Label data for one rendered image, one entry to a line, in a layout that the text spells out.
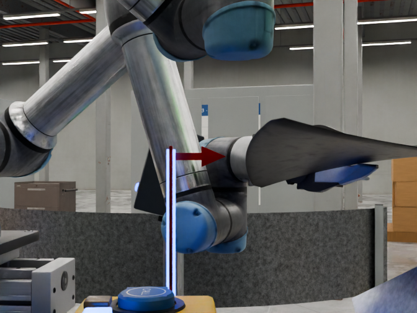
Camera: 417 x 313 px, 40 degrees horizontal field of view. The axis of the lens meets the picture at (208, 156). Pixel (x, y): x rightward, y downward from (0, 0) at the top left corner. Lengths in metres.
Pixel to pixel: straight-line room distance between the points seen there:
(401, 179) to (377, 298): 8.02
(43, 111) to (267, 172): 0.52
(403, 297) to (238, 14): 0.37
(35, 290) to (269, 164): 0.48
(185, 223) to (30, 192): 6.73
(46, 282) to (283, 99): 5.91
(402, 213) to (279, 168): 8.06
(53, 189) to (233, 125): 2.37
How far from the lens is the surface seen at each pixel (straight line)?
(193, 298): 0.44
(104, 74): 1.07
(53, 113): 1.11
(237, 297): 2.52
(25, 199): 7.55
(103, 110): 12.02
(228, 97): 6.90
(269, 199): 6.77
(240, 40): 0.59
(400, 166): 8.72
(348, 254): 2.73
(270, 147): 0.65
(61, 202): 7.37
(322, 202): 4.97
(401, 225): 8.79
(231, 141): 0.93
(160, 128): 0.85
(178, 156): 0.66
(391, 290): 0.72
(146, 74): 0.86
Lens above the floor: 1.18
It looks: level
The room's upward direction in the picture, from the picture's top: straight up
